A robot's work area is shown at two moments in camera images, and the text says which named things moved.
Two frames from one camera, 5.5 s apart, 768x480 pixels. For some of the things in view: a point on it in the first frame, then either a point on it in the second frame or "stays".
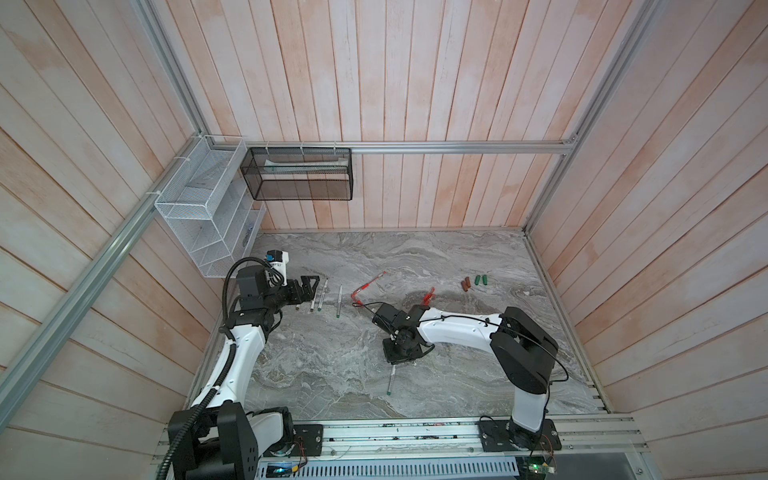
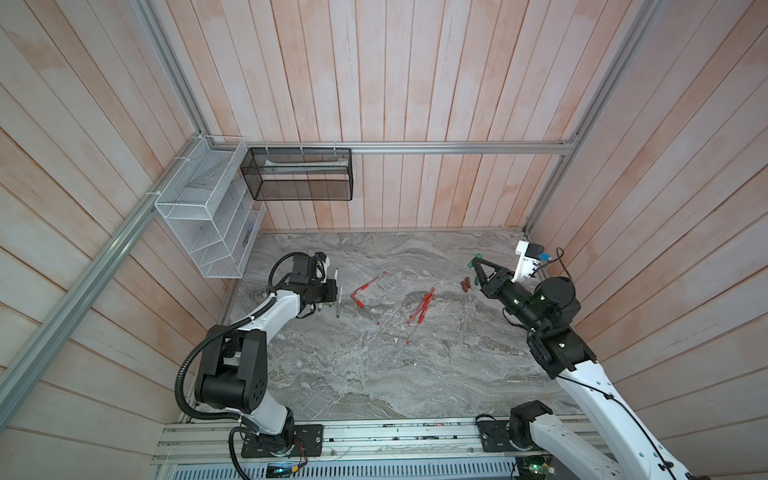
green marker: x=339 y=301 stays
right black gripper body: x=395 y=350 to x=492 y=290
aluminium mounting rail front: x=612 y=439 stays
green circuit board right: x=533 y=467 stays
